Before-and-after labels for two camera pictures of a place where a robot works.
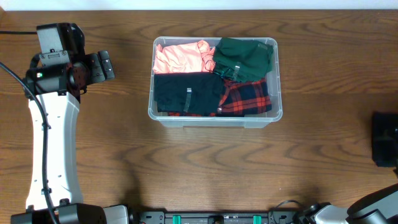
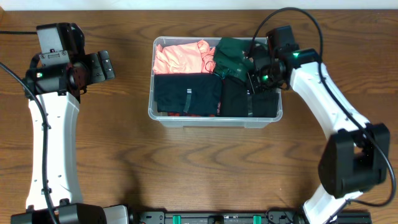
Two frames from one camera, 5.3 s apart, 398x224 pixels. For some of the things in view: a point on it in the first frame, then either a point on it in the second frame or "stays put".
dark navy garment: (384, 139) -> (234, 100)
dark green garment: (240, 60) stays put
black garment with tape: (191, 93) stays put
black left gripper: (96, 74) stays put
